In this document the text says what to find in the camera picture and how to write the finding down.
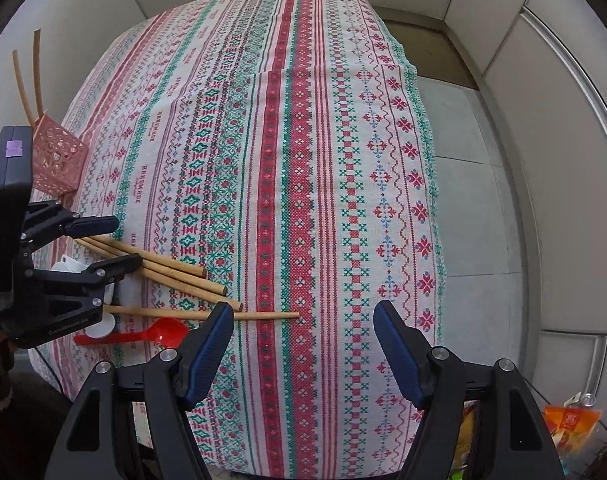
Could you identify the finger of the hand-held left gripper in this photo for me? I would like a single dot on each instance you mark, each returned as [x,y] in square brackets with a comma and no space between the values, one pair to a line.
[90,225]
[110,271]

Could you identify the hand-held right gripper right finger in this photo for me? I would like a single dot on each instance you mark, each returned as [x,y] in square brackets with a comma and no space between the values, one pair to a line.
[399,355]

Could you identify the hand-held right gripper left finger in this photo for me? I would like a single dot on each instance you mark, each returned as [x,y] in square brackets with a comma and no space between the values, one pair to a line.
[209,355]

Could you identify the white plastic spoon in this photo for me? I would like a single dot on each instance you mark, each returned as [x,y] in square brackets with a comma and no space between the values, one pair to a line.
[65,264]
[102,329]

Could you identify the red plastic spoon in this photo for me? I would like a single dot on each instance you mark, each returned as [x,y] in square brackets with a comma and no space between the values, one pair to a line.
[168,332]

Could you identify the bamboo chopstick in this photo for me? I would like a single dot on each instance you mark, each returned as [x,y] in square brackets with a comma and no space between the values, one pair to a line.
[193,291]
[20,90]
[173,263]
[35,70]
[198,282]

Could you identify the pink perforated utensil holder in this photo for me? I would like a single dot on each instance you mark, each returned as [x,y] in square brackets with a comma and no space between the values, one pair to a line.
[58,160]

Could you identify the yellow packet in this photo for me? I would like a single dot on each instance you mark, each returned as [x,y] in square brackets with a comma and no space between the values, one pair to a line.
[464,435]

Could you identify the orange snack packet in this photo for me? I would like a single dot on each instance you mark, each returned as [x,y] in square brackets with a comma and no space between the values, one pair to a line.
[573,422]

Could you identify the metal handrail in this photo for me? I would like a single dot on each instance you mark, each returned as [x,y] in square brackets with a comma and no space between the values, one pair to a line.
[601,355]

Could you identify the patterned red green tablecloth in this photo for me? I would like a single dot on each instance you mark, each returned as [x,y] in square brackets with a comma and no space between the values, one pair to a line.
[293,160]

